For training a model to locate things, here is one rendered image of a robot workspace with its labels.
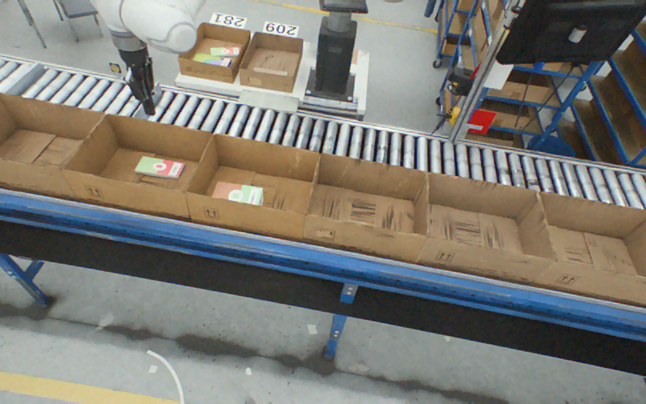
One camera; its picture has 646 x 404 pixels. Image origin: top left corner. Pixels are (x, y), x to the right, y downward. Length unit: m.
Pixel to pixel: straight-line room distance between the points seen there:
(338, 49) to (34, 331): 1.99
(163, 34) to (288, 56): 1.50
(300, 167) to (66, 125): 0.90
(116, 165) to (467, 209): 1.34
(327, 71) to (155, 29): 1.24
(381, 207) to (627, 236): 0.90
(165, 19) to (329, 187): 0.83
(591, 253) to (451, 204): 0.52
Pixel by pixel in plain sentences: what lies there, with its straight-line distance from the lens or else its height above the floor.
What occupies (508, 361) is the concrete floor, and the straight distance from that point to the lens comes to 2.47.
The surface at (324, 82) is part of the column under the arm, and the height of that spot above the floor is 0.82.
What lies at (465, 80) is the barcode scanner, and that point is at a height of 1.06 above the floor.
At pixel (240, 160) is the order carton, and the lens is 1.59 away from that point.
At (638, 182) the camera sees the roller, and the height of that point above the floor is 0.74.
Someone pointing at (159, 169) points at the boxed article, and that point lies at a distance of 1.65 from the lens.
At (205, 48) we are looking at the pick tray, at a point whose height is 0.76.
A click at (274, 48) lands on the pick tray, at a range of 2.56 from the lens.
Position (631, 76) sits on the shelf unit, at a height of 0.74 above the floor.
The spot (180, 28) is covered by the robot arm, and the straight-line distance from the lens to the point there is 1.07.
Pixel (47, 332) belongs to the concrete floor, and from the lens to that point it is 2.47.
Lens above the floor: 2.06
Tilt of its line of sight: 50 degrees down
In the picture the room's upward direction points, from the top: 9 degrees clockwise
